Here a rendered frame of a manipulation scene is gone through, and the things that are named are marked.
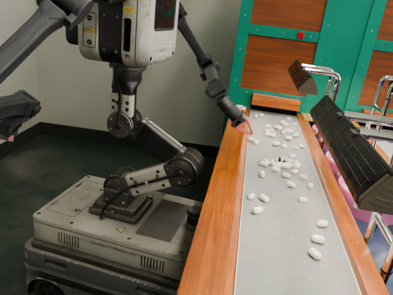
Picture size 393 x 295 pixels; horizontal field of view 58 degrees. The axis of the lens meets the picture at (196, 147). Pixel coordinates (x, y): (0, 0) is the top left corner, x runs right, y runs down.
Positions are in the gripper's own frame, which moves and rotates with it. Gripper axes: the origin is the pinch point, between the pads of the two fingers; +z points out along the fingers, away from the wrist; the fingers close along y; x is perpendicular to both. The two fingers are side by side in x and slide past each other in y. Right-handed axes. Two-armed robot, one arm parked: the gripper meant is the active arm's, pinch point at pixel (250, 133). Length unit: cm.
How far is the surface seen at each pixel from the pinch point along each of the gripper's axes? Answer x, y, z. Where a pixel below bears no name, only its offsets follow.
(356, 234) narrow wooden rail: -15, -53, 31
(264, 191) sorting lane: 3.4, -30.4, 13.1
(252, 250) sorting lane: 6, -67, 11
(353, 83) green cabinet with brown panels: -50, 84, 34
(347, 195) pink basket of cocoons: -17.2, -24.1, 35.1
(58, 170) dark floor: 157, 91, -53
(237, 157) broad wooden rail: 9.1, -8.7, 2.5
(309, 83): -31.0, 5.5, 0.1
